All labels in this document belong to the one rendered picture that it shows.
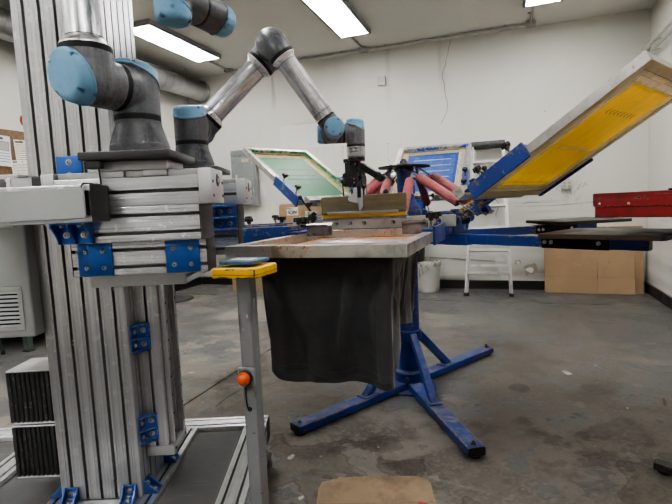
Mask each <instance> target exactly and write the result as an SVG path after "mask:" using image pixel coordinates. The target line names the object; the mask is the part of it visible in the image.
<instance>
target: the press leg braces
mask: <svg viewBox="0 0 672 504"><path fill-rule="evenodd" d="M420 341H421V342H422V343H423V344H424V345H425V346H426V347H427V348H428V349H429V350H430V351H431V352H432V353H433V354H434V355H435V356H436V357H437V358H438V360H439V361H440V362H439V363H436V364H437V365H441V366H444V367H446V366H448V365H451V364H453V363H456V362H455V361H451V360H449V358H448V357H447V356H446V355H445V354H444V353H443V352H442V351H441V350H440V349H439V348H438V347H437V346H436V345H435V344H434V343H433V342H432V341H431V340H430V339H429V338H428V337H427V335H426V334H425V333H424V332H423V331H422V338H421V339H420ZM410 343H411V346H412V349H413V352H414V355H415V358H416V361H417V364H418V368H419V371H420V374H421V378H422V381H423V384H424V388H425V391H426V395H427V396H426V397H423V399H424V400H425V401H426V402H427V403H428V404H429V405H430V406H435V405H443V403H442V402H441V401H440V400H439V399H438V398H437V396H436V392H435V389H434V386H433V383H432V379H431V376H430V373H429V370H428V367H427V364H426V361H425V357H424V354H423V351H422V349H421V346H420V343H419V340H418V337H417V334H416V333H415V334H410ZM376 388H377V387H375V386H373V385H371V384H367V386H366V388H365V389H364V391H363V393H361V394H358V395H357V396H358V397H360V398H363V399H365V400H366V399H368V398H371V397H373V396H375V395H378V394H380V393H379V392H376V391H375V390H376Z"/></svg>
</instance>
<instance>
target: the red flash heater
mask: <svg viewBox="0 0 672 504"><path fill-rule="evenodd" d="M593 207H595V218H630V217H672V190H658V191H640V192H618V193H596V194H595V193H594V194H593Z"/></svg>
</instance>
